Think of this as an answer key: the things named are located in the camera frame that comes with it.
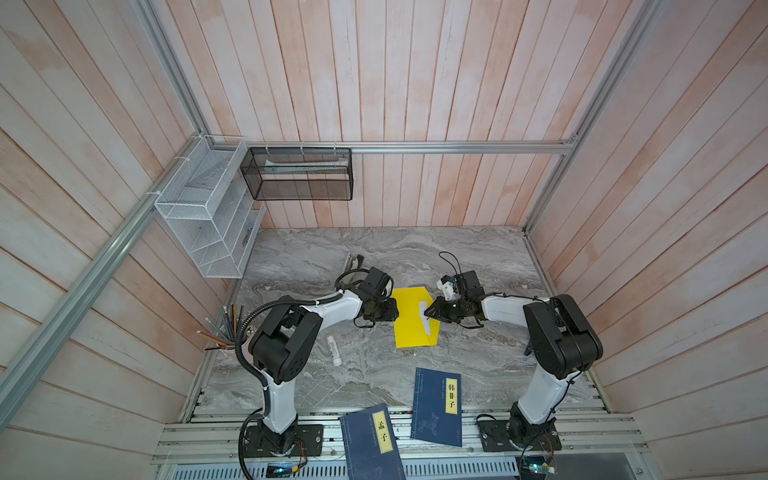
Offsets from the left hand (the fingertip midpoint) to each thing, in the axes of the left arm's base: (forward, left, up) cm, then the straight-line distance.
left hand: (394, 318), depth 93 cm
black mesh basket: (+42, +32, +25) cm, 58 cm away
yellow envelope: (-2, -5, -2) cm, 6 cm away
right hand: (+3, -11, -2) cm, 12 cm away
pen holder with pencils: (-7, +47, +9) cm, 48 cm away
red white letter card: (0, -10, -2) cm, 11 cm away
